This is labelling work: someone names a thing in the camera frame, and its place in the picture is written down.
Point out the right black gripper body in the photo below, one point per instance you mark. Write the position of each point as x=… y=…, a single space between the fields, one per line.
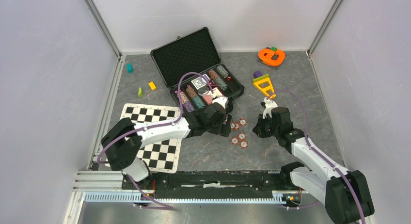
x=266 y=128

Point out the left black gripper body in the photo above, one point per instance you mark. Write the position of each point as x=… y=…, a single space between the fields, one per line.
x=215 y=128

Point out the purple poker chip roll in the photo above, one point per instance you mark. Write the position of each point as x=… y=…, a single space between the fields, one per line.
x=188 y=106

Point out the clear round disc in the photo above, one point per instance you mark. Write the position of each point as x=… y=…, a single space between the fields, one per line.
x=203 y=90

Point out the brown 100 chip roll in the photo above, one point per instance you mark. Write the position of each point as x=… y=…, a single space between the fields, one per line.
x=191 y=92

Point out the pink brown chip roll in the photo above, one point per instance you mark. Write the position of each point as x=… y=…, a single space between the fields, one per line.
x=183 y=98

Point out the green blue chip roll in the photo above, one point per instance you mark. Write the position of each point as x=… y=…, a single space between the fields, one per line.
x=221 y=84

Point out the brown poker chip roll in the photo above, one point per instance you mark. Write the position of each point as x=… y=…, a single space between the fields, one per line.
x=213 y=74

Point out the grey green chip roll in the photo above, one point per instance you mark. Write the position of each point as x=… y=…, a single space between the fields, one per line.
x=222 y=71

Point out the black poker carrying case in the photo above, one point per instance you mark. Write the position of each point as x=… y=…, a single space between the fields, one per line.
x=188 y=57

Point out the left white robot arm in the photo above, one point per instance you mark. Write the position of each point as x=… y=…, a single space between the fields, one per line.
x=122 y=143

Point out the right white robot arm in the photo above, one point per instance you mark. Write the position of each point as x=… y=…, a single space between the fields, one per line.
x=344 y=193

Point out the red playing card deck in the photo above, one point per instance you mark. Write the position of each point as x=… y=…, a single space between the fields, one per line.
x=210 y=95

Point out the teal poker chip roll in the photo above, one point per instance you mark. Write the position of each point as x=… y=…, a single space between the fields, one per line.
x=198 y=102

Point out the blue playing card deck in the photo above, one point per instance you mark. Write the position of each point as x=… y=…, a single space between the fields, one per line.
x=200 y=81

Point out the yellow triangle toy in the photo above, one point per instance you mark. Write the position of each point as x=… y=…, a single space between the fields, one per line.
x=265 y=86

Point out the purple toy block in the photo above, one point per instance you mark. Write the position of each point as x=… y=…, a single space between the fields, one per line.
x=257 y=74

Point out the black white chessboard mat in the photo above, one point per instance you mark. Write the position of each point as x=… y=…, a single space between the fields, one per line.
x=161 y=156

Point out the orange toy track piece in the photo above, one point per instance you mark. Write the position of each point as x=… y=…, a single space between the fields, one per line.
x=271 y=56

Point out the yellow toy block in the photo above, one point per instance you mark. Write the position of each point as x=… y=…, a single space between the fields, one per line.
x=152 y=86

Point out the green half-round block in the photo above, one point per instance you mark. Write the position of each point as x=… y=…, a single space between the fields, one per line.
x=140 y=92

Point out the teal toy block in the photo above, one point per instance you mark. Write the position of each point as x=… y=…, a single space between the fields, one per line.
x=129 y=68

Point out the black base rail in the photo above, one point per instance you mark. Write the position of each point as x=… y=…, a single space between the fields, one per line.
x=159 y=190

